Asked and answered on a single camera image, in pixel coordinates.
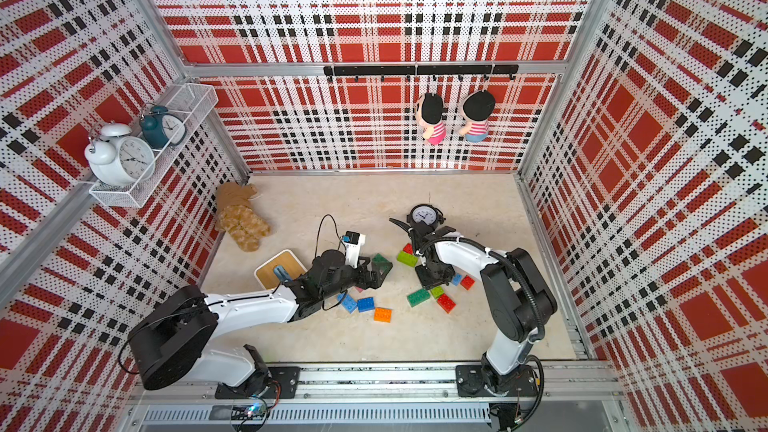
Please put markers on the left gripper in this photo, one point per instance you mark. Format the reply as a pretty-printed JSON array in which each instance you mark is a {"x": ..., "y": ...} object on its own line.
[{"x": 375, "y": 281}]

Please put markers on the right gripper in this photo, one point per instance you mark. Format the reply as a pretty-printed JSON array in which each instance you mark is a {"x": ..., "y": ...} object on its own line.
[{"x": 429, "y": 283}]

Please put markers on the lime long block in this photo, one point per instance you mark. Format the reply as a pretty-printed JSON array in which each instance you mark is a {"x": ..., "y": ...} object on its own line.
[{"x": 407, "y": 259}]

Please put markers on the lime block small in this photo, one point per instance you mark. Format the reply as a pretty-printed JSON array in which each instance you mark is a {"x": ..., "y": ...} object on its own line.
[{"x": 436, "y": 292}]

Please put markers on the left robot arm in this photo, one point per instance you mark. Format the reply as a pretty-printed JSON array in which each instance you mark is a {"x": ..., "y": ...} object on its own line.
[{"x": 174, "y": 342}]

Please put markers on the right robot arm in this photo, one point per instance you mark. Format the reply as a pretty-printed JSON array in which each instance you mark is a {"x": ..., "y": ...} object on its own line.
[{"x": 519, "y": 299}]

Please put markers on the black round table clock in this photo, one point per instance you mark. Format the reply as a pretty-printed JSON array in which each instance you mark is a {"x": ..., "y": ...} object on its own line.
[{"x": 426, "y": 214}]

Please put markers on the blue square block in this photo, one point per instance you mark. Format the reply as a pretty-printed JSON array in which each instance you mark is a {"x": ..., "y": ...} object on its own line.
[{"x": 366, "y": 304}]

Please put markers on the orange block front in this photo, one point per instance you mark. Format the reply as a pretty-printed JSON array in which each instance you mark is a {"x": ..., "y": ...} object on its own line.
[{"x": 383, "y": 315}]

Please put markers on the light blue block left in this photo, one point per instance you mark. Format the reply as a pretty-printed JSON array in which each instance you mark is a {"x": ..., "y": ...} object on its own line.
[{"x": 347, "y": 302}]

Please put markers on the green block front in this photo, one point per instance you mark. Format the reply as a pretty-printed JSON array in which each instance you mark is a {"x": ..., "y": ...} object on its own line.
[{"x": 418, "y": 297}]

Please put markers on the red block front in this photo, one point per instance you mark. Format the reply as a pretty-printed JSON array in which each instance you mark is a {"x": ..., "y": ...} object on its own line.
[{"x": 445, "y": 302}]

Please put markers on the small red block right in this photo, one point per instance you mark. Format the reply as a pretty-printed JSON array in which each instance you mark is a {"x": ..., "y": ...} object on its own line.
[{"x": 467, "y": 282}]

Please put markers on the white tray with wood lid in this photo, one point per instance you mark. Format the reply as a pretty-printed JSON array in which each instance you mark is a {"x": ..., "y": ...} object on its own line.
[{"x": 282, "y": 267}]

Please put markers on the doll with pink stripes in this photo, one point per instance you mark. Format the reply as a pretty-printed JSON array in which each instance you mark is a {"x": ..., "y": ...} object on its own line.
[{"x": 429, "y": 115}]

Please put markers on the doll with blue shorts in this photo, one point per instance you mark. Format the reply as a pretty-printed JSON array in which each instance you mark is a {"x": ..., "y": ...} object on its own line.
[{"x": 476, "y": 110}]

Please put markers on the brown teddy bear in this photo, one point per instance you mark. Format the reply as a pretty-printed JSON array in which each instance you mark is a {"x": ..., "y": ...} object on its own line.
[{"x": 236, "y": 216}]

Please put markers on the teal alarm clock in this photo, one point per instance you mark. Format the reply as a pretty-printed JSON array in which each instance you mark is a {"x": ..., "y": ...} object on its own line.
[{"x": 160, "y": 128}]

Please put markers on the white alarm clock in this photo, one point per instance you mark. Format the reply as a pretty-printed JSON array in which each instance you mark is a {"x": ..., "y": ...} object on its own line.
[{"x": 117, "y": 157}]

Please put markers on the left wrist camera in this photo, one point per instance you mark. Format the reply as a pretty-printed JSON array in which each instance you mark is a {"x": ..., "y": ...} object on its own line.
[{"x": 353, "y": 243}]

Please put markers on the black hook rail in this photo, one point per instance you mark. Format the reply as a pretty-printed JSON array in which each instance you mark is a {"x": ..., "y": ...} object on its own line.
[{"x": 421, "y": 70}]

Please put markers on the electronics board with wires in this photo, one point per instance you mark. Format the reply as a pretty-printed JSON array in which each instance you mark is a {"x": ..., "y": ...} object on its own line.
[{"x": 244, "y": 418}]

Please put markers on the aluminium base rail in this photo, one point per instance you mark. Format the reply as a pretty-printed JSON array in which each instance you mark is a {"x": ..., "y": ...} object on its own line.
[{"x": 562, "y": 395}]

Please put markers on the white wire shelf basket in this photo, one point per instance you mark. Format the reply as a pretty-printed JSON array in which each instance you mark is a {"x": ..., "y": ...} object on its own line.
[{"x": 193, "y": 103}]

